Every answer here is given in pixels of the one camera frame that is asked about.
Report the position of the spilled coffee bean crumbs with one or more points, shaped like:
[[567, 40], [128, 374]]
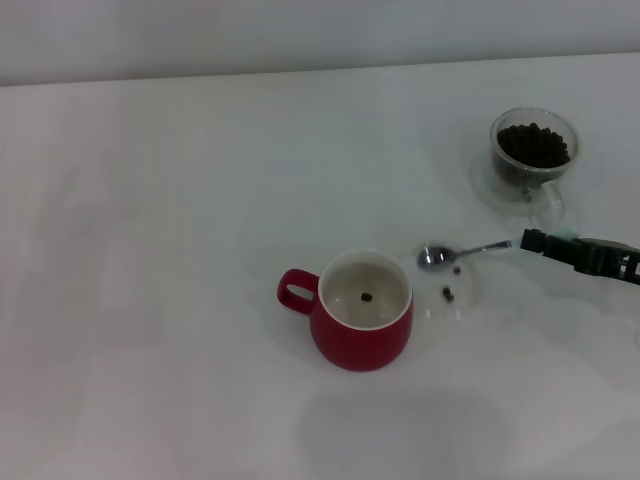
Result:
[[526, 192]]

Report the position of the red ceramic mug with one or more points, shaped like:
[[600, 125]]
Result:
[[360, 345]]

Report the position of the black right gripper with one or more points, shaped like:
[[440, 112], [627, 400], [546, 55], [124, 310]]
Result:
[[615, 262]]

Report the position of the brown coffee beans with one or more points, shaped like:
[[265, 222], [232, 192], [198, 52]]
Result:
[[532, 145]]

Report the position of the clear glass saucer with crumbs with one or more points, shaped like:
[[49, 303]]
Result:
[[492, 197]]

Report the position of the empty clear glass saucer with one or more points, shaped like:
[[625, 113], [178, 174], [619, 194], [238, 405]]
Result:
[[467, 300]]

